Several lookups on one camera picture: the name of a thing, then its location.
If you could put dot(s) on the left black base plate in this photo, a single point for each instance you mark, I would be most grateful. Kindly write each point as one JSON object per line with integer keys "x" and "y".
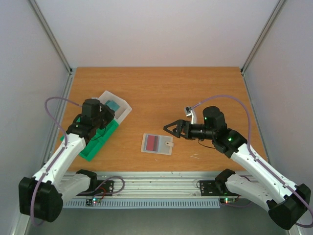
{"x": 106, "y": 188}

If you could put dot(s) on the translucent white plastic box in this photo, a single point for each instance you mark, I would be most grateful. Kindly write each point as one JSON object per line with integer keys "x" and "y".
{"x": 120, "y": 107}

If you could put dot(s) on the small circuit board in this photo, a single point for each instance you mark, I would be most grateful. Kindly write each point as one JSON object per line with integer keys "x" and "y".
{"x": 228, "y": 200}
{"x": 92, "y": 202}

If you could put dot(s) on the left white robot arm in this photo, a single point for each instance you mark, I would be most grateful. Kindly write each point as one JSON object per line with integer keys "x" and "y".
{"x": 42, "y": 196}

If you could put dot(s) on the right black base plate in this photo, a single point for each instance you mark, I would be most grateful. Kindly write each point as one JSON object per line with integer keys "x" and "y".
{"x": 208, "y": 188}

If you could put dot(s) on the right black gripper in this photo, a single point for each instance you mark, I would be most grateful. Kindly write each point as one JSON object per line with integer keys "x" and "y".
{"x": 184, "y": 128}

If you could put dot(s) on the red striped card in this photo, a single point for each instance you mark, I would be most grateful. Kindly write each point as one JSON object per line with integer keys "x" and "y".
{"x": 151, "y": 143}

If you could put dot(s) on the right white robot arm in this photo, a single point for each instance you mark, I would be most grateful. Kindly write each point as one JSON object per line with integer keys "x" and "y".
{"x": 284, "y": 200}

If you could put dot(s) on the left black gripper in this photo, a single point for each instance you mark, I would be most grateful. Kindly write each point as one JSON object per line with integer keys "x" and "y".
{"x": 110, "y": 113}

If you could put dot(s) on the aluminium front rail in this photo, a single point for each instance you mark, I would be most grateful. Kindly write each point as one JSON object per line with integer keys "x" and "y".
{"x": 139, "y": 185}

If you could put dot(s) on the beige card holder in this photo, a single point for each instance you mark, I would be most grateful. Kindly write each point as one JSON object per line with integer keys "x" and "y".
{"x": 165, "y": 144}

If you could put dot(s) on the left small circuit board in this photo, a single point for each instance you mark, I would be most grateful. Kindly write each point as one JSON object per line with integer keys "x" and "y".
{"x": 92, "y": 202}

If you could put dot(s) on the left aluminium corner post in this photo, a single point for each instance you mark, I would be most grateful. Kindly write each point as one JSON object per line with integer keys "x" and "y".
{"x": 42, "y": 20}

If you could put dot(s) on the aluminium corner post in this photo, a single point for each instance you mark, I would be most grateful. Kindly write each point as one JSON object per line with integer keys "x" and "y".
{"x": 42, "y": 20}
{"x": 263, "y": 34}

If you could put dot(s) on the grey slotted cable duct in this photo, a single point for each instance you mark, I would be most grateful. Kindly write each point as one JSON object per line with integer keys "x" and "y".
{"x": 110, "y": 203}

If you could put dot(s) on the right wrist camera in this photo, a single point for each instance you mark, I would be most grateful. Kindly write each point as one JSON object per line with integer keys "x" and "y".
{"x": 190, "y": 113}

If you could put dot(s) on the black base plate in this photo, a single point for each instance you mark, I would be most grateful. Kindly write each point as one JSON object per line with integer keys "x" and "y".
{"x": 208, "y": 188}
{"x": 106, "y": 188}

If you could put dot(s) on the green plastic tray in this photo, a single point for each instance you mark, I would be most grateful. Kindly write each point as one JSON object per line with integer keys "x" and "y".
{"x": 98, "y": 141}

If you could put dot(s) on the right small circuit board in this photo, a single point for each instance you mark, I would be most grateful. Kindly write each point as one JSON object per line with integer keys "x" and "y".
{"x": 228, "y": 200}

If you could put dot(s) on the right aluminium corner post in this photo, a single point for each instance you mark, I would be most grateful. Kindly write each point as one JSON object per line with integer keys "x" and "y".
{"x": 263, "y": 34}

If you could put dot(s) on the teal card in box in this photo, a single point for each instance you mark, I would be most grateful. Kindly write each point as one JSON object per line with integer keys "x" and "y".
{"x": 112, "y": 105}

